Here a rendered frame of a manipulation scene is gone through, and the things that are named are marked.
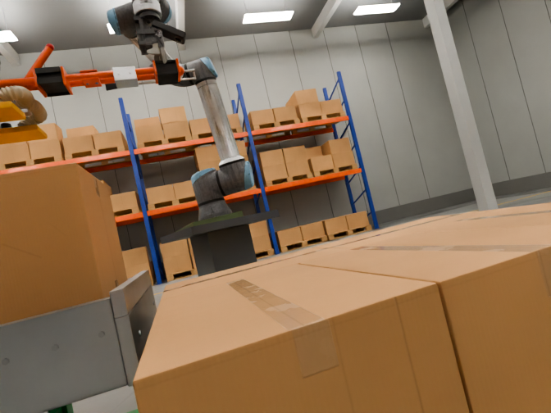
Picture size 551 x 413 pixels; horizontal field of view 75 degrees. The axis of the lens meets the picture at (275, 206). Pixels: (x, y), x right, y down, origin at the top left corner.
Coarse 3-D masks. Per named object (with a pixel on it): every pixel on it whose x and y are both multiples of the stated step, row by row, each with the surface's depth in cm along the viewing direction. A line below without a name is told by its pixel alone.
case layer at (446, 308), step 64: (320, 256) 109; (384, 256) 81; (448, 256) 64; (512, 256) 53; (192, 320) 60; (256, 320) 50; (320, 320) 44; (384, 320) 46; (448, 320) 49; (512, 320) 51; (192, 384) 39; (256, 384) 41; (320, 384) 43; (384, 384) 45; (448, 384) 47; (512, 384) 50
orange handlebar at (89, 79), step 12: (84, 72) 114; (96, 72) 114; (108, 72) 115; (144, 72) 119; (0, 84) 106; (12, 84) 108; (24, 84) 109; (72, 84) 116; (84, 84) 116; (96, 84) 118
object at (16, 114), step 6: (0, 102) 96; (6, 102) 96; (12, 102) 97; (0, 108) 96; (6, 108) 96; (12, 108) 97; (18, 108) 101; (0, 114) 99; (6, 114) 99; (12, 114) 100; (18, 114) 101; (24, 114) 104; (0, 120) 102; (6, 120) 103; (12, 120) 104
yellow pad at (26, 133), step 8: (8, 128) 112; (16, 128) 113; (24, 128) 113; (32, 128) 114; (40, 128) 118; (0, 136) 113; (8, 136) 114; (16, 136) 116; (24, 136) 117; (32, 136) 119; (40, 136) 120; (0, 144) 119
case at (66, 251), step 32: (0, 192) 89; (32, 192) 91; (64, 192) 92; (96, 192) 110; (0, 224) 88; (32, 224) 90; (64, 224) 92; (96, 224) 101; (0, 256) 87; (32, 256) 89; (64, 256) 91; (96, 256) 93; (0, 288) 87; (32, 288) 88; (64, 288) 90; (96, 288) 92; (0, 320) 86
